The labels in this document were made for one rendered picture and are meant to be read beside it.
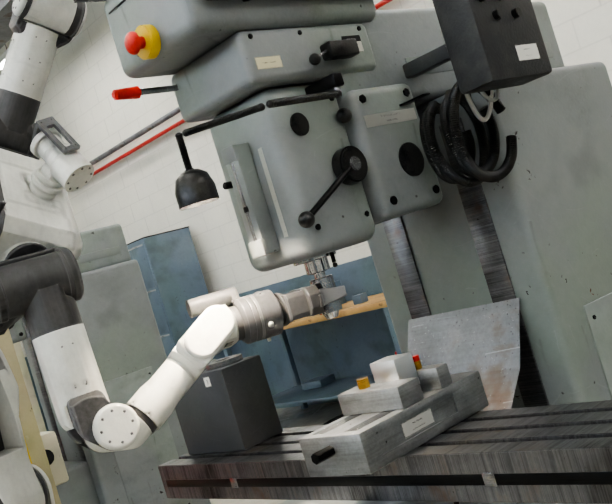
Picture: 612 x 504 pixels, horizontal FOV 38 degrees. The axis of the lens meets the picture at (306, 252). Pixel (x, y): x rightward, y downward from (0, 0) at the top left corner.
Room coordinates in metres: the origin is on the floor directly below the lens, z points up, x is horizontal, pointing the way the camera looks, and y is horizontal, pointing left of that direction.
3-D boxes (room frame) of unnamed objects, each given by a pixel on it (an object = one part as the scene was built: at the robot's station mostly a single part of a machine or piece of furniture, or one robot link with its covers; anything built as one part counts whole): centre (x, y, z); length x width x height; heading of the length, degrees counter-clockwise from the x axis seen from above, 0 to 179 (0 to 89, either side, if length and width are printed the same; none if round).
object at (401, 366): (1.65, -0.09, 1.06); 0.06 x 0.05 x 0.06; 44
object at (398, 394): (1.61, -0.05, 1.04); 0.15 x 0.06 x 0.04; 44
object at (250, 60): (1.77, -0.05, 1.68); 0.34 x 0.24 x 0.10; 131
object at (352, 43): (1.68, -0.15, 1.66); 0.12 x 0.04 x 0.04; 131
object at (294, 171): (1.74, -0.02, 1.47); 0.21 x 0.19 x 0.32; 41
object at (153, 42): (1.59, 0.16, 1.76); 0.06 x 0.02 x 0.06; 41
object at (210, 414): (2.11, 0.29, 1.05); 0.22 x 0.12 x 0.20; 44
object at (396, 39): (2.07, -0.39, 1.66); 0.80 x 0.23 x 0.20; 131
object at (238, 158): (1.67, 0.07, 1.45); 0.04 x 0.04 x 0.21; 41
